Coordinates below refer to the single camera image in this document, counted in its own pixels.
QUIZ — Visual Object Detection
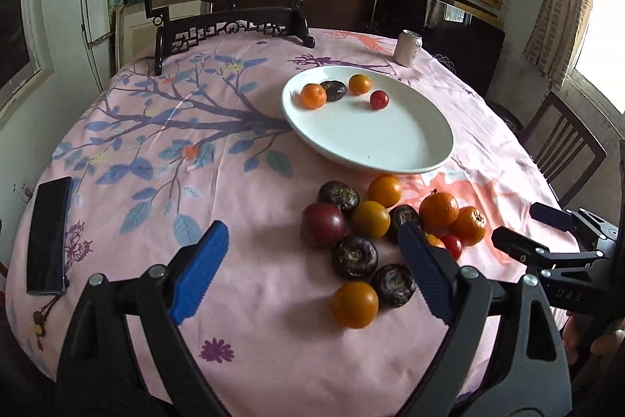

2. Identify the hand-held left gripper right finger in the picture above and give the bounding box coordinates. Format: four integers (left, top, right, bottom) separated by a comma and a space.
396, 220, 573, 417

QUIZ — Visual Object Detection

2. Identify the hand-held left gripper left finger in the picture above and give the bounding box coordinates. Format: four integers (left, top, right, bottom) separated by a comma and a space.
56, 220, 231, 417

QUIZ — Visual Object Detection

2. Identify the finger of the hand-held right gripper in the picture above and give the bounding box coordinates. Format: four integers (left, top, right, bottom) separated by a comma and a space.
529, 202, 597, 236
491, 226, 602, 271

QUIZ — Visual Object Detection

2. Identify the person's right hand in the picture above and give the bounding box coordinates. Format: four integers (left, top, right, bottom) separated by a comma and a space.
561, 313, 625, 368

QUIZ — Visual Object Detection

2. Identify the dark water chestnut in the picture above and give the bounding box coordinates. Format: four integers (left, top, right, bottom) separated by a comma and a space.
331, 236, 379, 280
371, 264, 417, 309
318, 181, 361, 217
320, 80, 348, 103
389, 204, 423, 244

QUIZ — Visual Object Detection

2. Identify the orange tangerine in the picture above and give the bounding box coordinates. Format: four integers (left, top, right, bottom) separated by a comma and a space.
300, 83, 327, 110
450, 206, 488, 247
418, 191, 460, 231

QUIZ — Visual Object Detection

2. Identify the dark wooden chair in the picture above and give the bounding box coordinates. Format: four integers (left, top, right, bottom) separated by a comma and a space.
518, 91, 607, 209

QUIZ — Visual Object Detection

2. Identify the yellow-orange tomato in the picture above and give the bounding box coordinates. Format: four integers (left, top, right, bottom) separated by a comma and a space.
348, 74, 373, 96
367, 174, 404, 209
349, 200, 391, 240
332, 281, 380, 330

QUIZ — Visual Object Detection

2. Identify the pink printed tablecloth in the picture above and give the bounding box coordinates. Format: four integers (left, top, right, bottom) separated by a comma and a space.
5, 27, 583, 405

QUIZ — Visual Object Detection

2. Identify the dark purple tomato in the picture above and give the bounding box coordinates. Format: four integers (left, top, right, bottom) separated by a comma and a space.
300, 202, 347, 250

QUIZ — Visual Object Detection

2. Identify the white oval plate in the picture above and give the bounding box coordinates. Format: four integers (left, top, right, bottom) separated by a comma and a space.
280, 65, 456, 176

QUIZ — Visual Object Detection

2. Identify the black smartphone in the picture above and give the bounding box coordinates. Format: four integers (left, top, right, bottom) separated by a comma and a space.
25, 176, 73, 297

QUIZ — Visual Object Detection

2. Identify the beaded phone charm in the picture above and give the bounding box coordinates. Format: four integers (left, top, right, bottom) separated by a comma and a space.
31, 280, 70, 352

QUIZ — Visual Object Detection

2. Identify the pale drink can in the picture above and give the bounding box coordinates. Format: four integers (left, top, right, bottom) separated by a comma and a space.
394, 29, 423, 67

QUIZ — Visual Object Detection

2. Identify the black cabinet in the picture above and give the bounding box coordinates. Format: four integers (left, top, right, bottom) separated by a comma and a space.
368, 0, 506, 98

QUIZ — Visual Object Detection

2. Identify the leaning wooden framed board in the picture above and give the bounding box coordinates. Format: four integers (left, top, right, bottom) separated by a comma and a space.
114, 2, 211, 76

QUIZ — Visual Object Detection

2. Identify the white door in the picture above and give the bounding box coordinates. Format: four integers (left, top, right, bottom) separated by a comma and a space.
20, 0, 118, 95

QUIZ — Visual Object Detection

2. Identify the white wall outlet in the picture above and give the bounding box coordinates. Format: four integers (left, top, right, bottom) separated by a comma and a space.
12, 177, 33, 204

